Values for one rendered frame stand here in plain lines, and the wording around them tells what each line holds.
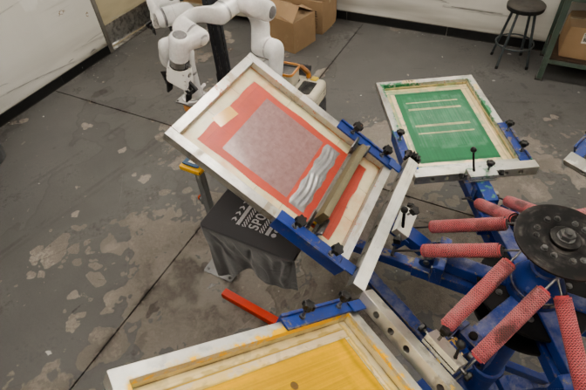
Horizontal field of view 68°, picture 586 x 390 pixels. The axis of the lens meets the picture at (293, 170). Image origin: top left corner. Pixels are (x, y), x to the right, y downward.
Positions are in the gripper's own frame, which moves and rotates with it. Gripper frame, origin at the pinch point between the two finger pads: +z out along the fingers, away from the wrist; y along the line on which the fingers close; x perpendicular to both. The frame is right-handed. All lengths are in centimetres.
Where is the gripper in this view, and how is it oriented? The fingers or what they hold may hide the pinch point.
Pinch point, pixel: (179, 93)
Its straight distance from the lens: 186.2
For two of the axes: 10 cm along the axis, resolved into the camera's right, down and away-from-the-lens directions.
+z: -2.0, 6.0, 7.7
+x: -4.4, 6.4, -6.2
